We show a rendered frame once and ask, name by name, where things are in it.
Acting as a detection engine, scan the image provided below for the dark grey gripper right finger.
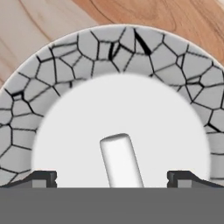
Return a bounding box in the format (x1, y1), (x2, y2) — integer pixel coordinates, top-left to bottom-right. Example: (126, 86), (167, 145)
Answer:
(166, 170), (223, 189)

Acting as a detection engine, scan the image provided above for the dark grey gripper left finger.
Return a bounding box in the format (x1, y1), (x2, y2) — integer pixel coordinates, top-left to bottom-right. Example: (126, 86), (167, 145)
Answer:
(3, 170), (58, 189)

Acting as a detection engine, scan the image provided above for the white marshmallow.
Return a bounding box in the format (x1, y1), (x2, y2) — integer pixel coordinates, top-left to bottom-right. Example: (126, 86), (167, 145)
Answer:
(99, 132), (144, 189)

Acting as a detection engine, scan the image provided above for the white plate with cracked rim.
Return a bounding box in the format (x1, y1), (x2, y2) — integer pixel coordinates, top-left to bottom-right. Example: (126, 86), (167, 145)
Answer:
(0, 24), (224, 189)

